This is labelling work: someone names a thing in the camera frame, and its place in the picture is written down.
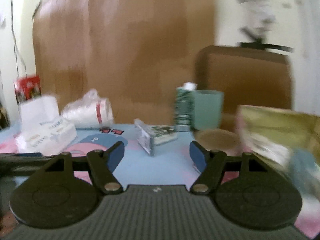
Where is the red box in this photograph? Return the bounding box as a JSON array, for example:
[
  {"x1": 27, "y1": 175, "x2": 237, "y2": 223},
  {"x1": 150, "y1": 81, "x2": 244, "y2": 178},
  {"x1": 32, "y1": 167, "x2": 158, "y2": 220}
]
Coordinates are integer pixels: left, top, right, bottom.
[{"x1": 14, "y1": 75, "x2": 41, "y2": 103}]

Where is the white tissue package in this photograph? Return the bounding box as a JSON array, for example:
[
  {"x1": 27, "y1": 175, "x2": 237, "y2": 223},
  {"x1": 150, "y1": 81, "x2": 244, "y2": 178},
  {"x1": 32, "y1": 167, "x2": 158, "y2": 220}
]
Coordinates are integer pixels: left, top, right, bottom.
[{"x1": 16, "y1": 95, "x2": 77, "y2": 156}]

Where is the pink gold biscuit tin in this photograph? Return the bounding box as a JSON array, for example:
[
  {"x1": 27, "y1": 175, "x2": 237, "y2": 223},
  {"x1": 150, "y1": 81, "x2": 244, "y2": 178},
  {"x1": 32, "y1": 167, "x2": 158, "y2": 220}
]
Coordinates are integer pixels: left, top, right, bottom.
[{"x1": 236, "y1": 104, "x2": 320, "y2": 196}]

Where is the pink tape roll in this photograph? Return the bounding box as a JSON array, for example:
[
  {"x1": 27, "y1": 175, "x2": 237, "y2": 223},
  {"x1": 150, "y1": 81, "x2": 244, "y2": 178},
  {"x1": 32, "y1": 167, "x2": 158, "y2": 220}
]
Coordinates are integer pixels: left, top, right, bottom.
[{"x1": 194, "y1": 129, "x2": 242, "y2": 156}]

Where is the white plastic bag roll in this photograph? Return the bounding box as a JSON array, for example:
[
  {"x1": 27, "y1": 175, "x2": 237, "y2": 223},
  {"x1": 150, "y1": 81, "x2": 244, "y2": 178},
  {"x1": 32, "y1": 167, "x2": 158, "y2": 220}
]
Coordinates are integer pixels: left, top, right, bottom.
[{"x1": 61, "y1": 89, "x2": 114, "y2": 129}]

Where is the brown wooden headboard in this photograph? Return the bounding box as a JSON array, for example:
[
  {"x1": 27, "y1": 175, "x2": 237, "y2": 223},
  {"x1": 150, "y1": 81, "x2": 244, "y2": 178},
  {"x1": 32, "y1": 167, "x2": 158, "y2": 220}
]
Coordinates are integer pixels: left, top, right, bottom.
[{"x1": 33, "y1": 0, "x2": 215, "y2": 125}]

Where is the green patterned tissue pack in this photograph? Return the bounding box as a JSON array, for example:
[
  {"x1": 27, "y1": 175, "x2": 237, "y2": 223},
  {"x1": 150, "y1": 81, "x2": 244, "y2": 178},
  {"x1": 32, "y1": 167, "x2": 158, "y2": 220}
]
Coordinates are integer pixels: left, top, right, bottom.
[{"x1": 134, "y1": 119, "x2": 177, "y2": 156}]

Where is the brown chair back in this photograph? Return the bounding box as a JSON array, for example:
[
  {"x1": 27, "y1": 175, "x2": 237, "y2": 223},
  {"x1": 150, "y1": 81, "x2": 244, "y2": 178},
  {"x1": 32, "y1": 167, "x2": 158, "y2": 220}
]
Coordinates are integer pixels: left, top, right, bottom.
[{"x1": 195, "y1": 46, "x2": 293, "y2": 131}]

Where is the teal cup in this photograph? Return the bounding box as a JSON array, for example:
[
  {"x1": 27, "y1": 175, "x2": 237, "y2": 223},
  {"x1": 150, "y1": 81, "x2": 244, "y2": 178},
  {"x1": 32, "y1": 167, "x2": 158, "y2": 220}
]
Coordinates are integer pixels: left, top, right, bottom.
[{"x1": 193, "y1": 90, "x2": 224, "y2": 131}]

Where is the green drink carton white cap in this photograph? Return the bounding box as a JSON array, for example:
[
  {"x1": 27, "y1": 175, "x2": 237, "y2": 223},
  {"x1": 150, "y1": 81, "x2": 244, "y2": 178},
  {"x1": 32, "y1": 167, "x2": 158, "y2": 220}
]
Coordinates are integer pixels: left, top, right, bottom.
[{"x1": 174, "y1": 82, "x2": 197, "y2": 132}]

